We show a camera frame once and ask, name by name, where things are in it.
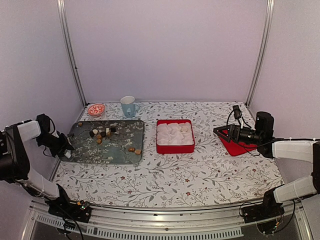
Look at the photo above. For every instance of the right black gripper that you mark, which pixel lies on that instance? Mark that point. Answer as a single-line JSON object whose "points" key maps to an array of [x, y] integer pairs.
{"points": [[233, 133]]}

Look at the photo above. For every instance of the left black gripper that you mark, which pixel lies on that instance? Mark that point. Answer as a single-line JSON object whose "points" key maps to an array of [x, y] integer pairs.
{"points": [[65, 144]]}

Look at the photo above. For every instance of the red box lid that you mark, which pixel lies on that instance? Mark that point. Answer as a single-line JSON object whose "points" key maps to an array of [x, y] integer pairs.
{"points": [[236, 149]]}

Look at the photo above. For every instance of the brown heart chocolate piece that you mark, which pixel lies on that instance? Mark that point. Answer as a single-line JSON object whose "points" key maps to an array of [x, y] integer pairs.
{"points": [[99, 141]]}

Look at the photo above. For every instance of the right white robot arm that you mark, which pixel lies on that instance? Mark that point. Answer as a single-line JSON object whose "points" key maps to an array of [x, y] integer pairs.
{"points": [[300, 149]]}

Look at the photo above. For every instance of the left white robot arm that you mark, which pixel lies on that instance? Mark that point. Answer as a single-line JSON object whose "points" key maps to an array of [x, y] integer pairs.
{"points": [[15, 166]]}

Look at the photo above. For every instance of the red chocolate box base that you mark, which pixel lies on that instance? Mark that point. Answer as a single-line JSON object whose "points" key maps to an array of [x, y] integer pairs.
{"points": [[186, 149]]}

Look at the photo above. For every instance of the green floral tray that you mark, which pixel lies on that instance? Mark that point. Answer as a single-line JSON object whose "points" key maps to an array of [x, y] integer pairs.
{"points": [[113, 150]]}

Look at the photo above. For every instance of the white plastic box insert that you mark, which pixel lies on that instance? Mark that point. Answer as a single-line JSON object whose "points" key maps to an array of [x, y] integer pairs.
{"points": [[174, 134]]}

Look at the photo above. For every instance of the floral tablecloth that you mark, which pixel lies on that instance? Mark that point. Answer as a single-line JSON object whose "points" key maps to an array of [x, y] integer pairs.
{"points": [[208, 176]]}

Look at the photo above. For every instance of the red patterned small bowl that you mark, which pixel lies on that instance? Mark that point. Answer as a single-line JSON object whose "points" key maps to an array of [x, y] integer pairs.
{"points": [[96, 109]]}

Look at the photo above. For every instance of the light blue mug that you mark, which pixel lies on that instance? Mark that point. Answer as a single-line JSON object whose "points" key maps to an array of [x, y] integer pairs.
{"points": [[129, 106]]}

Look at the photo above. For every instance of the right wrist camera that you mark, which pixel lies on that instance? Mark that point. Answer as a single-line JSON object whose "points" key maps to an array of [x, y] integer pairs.
{"points": [[236, 112]]}

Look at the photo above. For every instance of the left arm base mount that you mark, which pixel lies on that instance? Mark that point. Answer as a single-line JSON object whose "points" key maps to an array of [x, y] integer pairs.
{"points": [[63, 207]]}

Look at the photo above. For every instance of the front aluminium rail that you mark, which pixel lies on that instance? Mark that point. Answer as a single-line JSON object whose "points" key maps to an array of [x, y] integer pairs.
{"points": [[220, 222]]}

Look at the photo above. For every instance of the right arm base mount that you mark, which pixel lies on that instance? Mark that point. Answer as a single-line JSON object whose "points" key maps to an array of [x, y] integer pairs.
{"points": [[269, 208]]}

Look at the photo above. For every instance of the right aluminium frame post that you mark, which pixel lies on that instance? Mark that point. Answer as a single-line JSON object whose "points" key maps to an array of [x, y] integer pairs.
{"points": [[262, 50]]}

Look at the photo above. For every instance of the aluminium frame post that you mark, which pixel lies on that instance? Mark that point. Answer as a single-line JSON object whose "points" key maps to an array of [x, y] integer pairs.
{"points": [[70, 52], [262, 50]]}

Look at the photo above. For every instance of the left aluminium frame post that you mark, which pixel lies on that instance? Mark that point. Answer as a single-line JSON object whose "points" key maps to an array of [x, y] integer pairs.
{"points": [[70, 52]]}

